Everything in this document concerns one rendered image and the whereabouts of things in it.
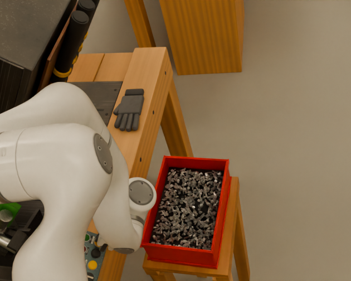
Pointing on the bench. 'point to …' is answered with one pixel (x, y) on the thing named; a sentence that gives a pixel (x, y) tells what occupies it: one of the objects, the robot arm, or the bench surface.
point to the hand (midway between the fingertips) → (102, 238)
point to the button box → (92, 256)
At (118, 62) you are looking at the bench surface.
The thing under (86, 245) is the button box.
